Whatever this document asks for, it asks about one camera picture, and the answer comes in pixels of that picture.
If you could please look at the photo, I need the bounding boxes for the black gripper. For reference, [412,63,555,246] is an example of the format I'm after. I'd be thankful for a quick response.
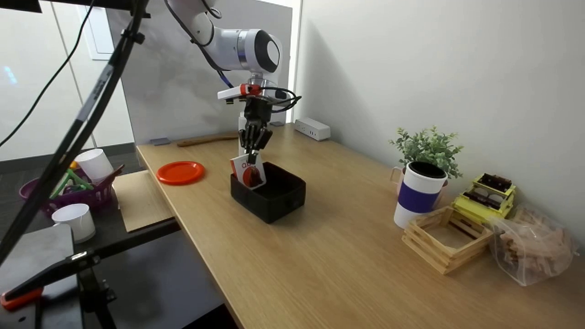
[238,96,275,164]

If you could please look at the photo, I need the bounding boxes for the red packet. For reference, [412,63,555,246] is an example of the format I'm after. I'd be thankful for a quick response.
[231,151,269,188]

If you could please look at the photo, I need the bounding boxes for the white power strip box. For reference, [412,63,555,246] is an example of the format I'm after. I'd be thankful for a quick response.
[293,116,333,142]

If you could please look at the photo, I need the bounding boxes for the black fabric box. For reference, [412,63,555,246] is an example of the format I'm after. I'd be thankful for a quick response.
[229,160,308,224]

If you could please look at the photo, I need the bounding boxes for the yellow organiser box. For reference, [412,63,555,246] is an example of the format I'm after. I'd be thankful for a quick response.
[450,171,520,222]

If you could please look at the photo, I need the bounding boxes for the brown wooden stick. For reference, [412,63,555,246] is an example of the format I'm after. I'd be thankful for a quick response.
[176,133,240,149]

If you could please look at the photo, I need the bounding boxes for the orange plastic plate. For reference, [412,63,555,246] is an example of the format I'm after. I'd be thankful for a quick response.
[156,158,207,188]

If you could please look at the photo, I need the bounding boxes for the grey divider panel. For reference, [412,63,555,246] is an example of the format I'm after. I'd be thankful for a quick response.
[107,0,297,146]

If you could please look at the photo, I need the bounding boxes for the brown cardboard sheet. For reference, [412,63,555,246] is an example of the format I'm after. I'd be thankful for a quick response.
[112,168,180,233]

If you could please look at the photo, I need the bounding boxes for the white cup in basket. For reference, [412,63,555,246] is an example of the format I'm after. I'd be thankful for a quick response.
[74,148,118,188]

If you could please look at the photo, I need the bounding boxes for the white cup with blue band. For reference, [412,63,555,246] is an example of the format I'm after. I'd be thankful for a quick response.
[392,158,449,230]

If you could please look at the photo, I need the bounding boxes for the green plant in pink pot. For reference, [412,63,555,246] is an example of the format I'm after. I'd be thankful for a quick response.
[390,124,465,197]

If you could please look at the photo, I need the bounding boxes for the purple plastic basket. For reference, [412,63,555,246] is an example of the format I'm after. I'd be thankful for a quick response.
[17,162,127,219]

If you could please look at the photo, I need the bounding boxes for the green toy vegetable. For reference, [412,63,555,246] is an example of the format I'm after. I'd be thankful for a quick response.
[56,168,98,199]

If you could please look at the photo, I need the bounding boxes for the black metal pole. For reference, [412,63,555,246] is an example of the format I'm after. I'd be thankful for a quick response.
[0,0,152,265]

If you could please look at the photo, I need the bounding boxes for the black overhead bar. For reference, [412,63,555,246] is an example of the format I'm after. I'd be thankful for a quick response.
[0,0,152,20]

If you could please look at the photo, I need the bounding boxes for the white paper cup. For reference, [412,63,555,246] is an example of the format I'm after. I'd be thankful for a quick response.
[50,202,99,244]

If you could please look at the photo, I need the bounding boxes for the wooden slat crate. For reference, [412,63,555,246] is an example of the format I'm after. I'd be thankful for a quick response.
[401,204,498,275]

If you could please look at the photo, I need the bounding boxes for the grey flat sheet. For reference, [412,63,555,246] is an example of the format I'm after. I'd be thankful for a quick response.
[0,222,85,329]

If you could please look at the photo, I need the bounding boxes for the clear bag of wood pieces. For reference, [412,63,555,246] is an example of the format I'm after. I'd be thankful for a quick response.
[489,206,580,288]

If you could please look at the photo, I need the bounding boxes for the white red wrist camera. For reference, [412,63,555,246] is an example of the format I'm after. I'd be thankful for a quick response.
[216,82,290,104]

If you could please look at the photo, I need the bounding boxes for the black camera stand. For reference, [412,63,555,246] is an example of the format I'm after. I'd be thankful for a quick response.
[0,217,183,329]

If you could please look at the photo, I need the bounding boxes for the thin black hanging cable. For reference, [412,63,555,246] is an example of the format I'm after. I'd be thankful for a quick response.
[0,0,98,149]

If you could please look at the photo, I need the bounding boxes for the orange clamp handle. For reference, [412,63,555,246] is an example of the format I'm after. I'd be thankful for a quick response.
[0,286,46,312]

